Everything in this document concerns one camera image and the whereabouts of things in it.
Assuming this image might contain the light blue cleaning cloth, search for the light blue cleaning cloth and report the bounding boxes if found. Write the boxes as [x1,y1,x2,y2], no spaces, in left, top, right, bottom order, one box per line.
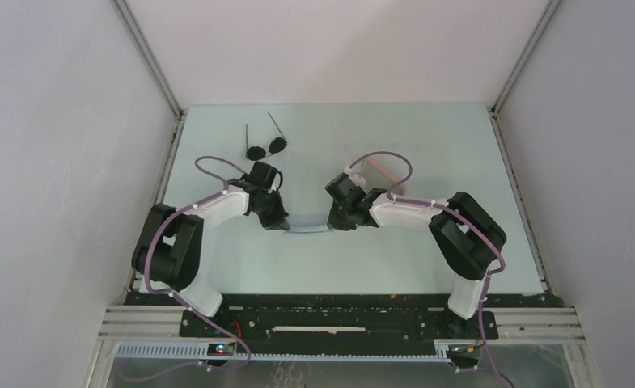
[286,213,332,236]

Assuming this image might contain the pink glasses case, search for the pink glasses case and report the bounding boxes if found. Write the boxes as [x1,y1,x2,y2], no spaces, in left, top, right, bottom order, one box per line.
[359,155,409,196]

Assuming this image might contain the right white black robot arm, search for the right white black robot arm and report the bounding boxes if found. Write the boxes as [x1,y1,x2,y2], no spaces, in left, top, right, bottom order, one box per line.
[325,173,507,338]

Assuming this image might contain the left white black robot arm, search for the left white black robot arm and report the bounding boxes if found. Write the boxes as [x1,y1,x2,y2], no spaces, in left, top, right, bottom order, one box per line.
[132,162,290,337]

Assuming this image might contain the black sunglasses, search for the black sunglasses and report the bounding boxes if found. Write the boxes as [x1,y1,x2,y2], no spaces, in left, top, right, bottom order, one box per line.
[244,111,288,162]

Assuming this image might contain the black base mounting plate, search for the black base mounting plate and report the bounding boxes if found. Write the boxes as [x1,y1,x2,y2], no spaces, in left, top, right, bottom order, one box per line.
[179,293,498,356]

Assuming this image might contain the grey cable duct rail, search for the grey cable duct rail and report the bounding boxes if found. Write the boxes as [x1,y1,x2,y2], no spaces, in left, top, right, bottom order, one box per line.
[113,341,450,362]

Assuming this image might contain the aluminium frame rails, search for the aluminium frame rails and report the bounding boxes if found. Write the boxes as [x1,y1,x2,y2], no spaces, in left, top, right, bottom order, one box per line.
[98,306,586,344]

